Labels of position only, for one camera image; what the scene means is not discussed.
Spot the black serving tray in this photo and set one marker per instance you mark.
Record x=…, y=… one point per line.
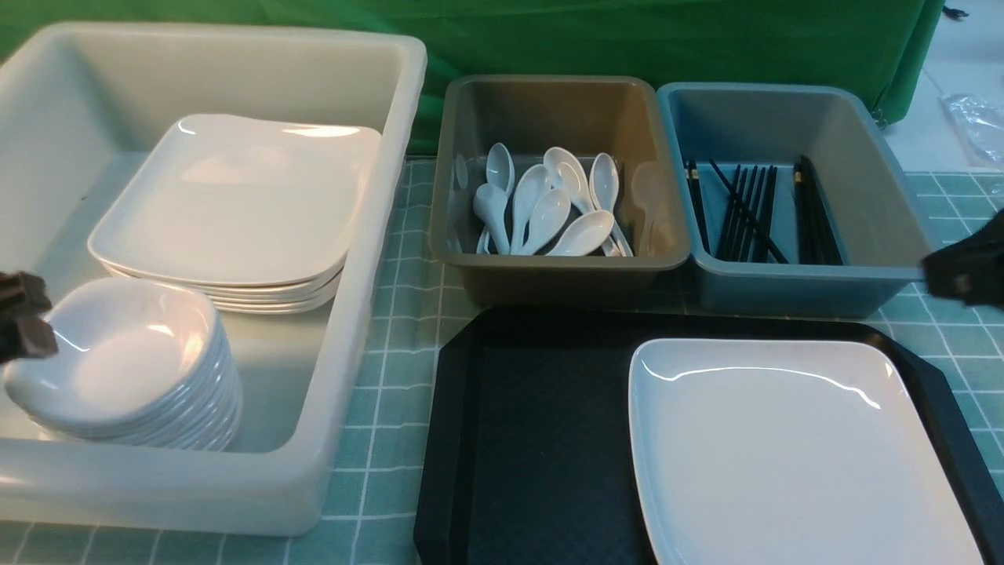
x=528, y=458

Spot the stack of white bowls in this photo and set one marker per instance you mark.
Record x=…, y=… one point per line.
x=204, y=416

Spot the white square bowl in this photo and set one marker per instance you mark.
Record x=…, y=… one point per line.
x=106, y=307

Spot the brown plastic bin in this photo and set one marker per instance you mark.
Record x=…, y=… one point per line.
x=588, y=116

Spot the green checkered tablecloth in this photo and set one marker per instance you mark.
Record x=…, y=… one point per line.
x=367, y=517

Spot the white spoon far left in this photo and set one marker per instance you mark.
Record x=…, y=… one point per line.
x=500, y=173

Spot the white spoon low left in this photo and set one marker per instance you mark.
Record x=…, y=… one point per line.
x=489, y=205

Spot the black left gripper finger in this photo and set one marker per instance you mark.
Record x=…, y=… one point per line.
x=23, y=292

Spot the white ceramic soup spoon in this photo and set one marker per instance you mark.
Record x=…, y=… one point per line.
x=547, y=218

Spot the large white square plate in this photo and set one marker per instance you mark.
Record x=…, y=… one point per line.
x=788, y=452

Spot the bundle of black chopsticks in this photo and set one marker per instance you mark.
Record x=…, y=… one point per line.
x=802, y=223

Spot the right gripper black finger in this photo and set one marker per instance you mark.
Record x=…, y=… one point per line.
x=971, y=270

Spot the clear plastic bag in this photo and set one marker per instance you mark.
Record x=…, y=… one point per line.
x=978, y=125

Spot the white spoon middle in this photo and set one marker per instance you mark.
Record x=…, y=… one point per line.
x=567, y=174

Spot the stack of white plates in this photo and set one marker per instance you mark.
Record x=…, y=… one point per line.
x=257, y=214

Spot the white spoon front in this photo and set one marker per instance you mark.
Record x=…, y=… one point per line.
x=584, y=235

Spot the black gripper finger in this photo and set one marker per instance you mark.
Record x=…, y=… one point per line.
x=27, y=338

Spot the white spoon right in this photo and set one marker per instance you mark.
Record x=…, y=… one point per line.
x=605, y=187

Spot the large white plastic tub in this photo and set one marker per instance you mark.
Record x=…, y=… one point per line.
x=82, y=103

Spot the black chopstick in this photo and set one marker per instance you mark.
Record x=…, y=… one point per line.
x=746, y=230

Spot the blue plastic bin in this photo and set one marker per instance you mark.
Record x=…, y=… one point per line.
x=877, y=217

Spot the green backdrop cloth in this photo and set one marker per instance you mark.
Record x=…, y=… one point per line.
x=874, y=49

